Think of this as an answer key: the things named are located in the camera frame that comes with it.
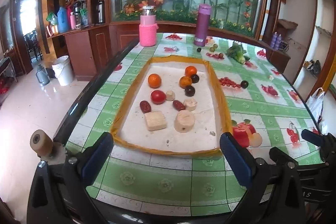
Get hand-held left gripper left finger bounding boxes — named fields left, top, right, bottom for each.
left=27, top=132, right=114, bottom=224

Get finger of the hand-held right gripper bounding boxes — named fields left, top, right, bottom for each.
left=269, top=147, right=328, bottom=180
left=301, top=129, right=336, bottom=161

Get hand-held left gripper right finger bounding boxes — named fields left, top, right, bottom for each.
left=219, top=132, right=307, bottom=224

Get white foam tray yellow rim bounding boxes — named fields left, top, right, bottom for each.
left=110, top=55, right=233, bottom=160

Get large round beige block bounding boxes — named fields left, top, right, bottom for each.
left=174, top=110, right=196, bottom=133

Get square beige block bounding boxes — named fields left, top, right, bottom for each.
left=144, top=111, right=168, bottom=131

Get red date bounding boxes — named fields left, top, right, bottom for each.
left=172, top=100, right=186, bottom=111
left=139, top=100, right=152, bottom=114

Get notched beige chunk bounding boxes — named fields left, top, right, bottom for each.
left=183, top=98, right=198, bottom=111

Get red tomato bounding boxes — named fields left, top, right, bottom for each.
left=150, top=90, right=167, bottom=105

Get large orange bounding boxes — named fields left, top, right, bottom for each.
left=147, top=73, right=162, bottom=89

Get white plastic bag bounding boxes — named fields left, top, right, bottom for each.
left=306, top=88, right=326, bottom=122

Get beige cylindrical roller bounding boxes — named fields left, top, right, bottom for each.
left=30, top=130, right=66, bottom=165

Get green printed tablecloth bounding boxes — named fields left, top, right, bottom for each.
left=63, top=32, right=324, bottom=218

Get low wooden side cabinet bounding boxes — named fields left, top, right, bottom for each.
left=269, top=47, right=291, bottom=73

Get white plastic bucket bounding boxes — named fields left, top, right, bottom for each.
left=52, top=55, right=74, bottom=86

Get grey kettle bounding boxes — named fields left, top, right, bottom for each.
left=36, top=64, right=51, bottom=86

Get green bok choy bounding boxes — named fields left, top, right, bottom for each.
left=226, top=42, right=250, bottom=64

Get brown wooden cabinet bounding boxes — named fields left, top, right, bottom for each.
left=47, top=23, right=163, bottom=81

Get dark wooden chairs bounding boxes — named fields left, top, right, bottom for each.
left=24, top=30, right=42, bottom=62

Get purple thermos bottle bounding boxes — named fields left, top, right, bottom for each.
left=194, top=4, right=211, bottom=47

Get pink knit covered bottle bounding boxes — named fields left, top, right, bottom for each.
left=139, top=5, right=159, bottom=47

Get blue thermos jug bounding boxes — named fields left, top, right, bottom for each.
left=57, top=7, right=70, bottom=33

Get clear jug green lid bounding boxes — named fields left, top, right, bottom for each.
left=80, top=8, right=89, bottom=26

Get green plastic bag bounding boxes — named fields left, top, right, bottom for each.
left=46, top=12, right=58, bottom=26

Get steel thermos flask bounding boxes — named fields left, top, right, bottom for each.
left=97, top=0, right=106, bottom=24

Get black thermos flask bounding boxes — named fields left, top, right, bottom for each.
left=73, top=0, right=82, bottom=26

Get brown wooden wall shelf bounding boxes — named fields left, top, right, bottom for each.
left=277, top=19, right=298, bottom=38

